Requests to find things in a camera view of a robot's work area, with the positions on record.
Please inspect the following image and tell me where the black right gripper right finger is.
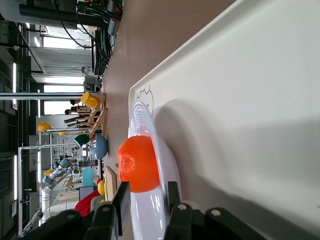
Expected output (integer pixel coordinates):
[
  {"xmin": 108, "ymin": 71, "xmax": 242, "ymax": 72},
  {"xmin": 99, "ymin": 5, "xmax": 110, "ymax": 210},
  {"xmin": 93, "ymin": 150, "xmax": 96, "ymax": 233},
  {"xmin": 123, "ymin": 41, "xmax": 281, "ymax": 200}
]
[{"xmin": 163, "ymin": 181, "xmax": 195, "ymax": 240}]

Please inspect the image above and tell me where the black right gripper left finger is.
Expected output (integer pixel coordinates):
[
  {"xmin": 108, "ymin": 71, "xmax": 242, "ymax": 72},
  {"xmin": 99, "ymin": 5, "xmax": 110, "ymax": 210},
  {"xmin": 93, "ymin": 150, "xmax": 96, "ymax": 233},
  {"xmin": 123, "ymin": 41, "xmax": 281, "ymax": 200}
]
[{"xmin": 84, "ymin": 181, "xmax": 132, "ymax": 240}]

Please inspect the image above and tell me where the white round plate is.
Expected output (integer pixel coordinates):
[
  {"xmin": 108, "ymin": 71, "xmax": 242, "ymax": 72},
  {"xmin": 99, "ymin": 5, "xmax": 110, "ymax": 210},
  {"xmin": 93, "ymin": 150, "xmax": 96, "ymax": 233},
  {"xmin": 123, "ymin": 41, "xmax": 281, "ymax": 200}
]
[{"xmin": 127, "ymin": 101, "xmax": 182, "ymax": 240}]

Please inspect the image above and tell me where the orange fruit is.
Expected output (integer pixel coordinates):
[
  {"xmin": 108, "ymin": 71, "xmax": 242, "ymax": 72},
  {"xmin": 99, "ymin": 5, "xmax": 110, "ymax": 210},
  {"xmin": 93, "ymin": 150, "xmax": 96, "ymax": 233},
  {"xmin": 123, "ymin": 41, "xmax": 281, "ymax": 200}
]
[{"xmin": 117, "ymin": 135, "xmax": 161, "ymax": 194}]

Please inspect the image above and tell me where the wooden cutting board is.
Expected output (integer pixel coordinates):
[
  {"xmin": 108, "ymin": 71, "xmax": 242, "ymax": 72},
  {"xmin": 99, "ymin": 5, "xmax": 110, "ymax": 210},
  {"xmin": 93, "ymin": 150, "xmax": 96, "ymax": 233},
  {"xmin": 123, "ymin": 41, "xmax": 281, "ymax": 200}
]
[{"xmin": 103, "ymin": 165, "xmax": 118, "ymax": 202}]

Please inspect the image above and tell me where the person in red shirt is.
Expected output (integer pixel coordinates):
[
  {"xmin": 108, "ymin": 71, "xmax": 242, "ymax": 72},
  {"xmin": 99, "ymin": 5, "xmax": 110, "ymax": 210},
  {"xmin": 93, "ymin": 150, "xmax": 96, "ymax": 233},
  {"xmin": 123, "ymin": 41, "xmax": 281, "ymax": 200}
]
[{"xmin": 74, "ymin": 174, "xmax": 102, "ymax": 217}]

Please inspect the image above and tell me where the blue bowl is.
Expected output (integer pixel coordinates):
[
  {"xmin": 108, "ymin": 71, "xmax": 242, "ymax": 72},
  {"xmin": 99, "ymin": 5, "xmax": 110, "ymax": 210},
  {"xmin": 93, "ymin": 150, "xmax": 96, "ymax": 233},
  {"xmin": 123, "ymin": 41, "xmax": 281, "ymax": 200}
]
[{"xmin": 94, "ymin": 134, "xmax": 110, "ymax": 160}]

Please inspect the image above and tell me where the dark green mug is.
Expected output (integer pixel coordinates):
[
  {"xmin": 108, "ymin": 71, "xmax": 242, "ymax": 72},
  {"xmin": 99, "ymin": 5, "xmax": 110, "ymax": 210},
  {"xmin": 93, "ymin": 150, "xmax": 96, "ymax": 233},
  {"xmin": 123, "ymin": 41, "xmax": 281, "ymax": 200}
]
[{"xmin": 73, "ymin": 134, "xmax": 91, "ymax": 148}]

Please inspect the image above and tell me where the wooden mug rack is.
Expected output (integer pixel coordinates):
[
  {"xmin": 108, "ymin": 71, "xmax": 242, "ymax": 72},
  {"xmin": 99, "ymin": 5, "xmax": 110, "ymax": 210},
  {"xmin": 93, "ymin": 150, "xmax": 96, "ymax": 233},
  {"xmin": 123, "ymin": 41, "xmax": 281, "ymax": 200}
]
[{"xmin": 64, "ymin": 92, "xmax": 108, "ymax": 140}]

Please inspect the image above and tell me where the yellow mug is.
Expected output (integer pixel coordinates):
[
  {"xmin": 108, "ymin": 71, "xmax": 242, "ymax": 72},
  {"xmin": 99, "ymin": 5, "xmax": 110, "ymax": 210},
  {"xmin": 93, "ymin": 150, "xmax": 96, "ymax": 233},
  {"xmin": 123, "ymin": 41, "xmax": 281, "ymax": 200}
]
[{"xmin": 80, "ymin": 91, "xmax": 100, "ymax": 110}]

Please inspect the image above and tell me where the yellow hard hat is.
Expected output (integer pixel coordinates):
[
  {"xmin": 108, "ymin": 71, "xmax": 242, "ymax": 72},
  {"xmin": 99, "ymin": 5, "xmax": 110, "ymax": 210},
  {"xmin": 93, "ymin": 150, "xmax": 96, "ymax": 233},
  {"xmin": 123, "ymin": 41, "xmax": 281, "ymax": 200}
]
[{"xmin": 36, "ymin": 120, "xmax": 55, "ymax": 133}]

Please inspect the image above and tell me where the cream tray with bear print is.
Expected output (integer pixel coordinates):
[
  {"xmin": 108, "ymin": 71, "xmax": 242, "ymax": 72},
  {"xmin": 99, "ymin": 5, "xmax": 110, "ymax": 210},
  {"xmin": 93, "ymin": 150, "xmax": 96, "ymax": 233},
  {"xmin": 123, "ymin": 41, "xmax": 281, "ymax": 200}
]
[{"xmin": 128, "ymin": 0, "xmax": 320, "ymax": 240}]

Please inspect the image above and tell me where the black cable bundle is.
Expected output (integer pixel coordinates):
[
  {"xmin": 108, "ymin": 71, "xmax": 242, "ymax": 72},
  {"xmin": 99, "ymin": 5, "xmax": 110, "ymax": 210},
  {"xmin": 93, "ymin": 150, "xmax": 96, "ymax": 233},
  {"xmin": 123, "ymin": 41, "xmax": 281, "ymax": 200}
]
[{"xmin": 76, "ymin": 0, "xmax": 125, "ymax": 83}]

